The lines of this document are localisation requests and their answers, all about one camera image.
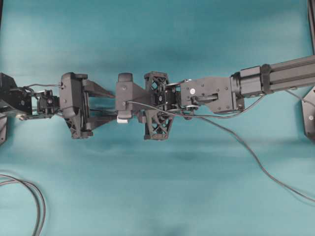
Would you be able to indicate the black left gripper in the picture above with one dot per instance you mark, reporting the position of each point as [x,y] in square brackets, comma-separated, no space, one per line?
[80,125]

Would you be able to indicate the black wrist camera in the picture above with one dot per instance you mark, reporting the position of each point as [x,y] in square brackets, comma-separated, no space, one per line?
[124,89]
[71,95]

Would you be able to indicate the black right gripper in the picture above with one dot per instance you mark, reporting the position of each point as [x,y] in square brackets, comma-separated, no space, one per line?
[157,122]

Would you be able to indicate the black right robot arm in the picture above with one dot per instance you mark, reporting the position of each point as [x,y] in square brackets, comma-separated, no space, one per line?
[224,96]

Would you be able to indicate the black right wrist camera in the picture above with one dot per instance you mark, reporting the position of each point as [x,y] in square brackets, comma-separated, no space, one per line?
[71,95]

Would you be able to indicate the white clamp vise with screw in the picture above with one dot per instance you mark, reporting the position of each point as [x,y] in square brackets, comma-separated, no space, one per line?
[122,121]

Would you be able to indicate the black frame post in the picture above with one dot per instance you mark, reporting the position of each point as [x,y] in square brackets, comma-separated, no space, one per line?
[311,19]

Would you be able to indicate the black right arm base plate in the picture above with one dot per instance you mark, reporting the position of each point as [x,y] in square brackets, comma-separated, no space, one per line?
[309,114]

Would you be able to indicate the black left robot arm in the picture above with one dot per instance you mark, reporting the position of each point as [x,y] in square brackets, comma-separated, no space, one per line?
[26,104]

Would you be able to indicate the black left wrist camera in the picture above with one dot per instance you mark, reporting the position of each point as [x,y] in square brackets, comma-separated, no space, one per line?
[124,89]

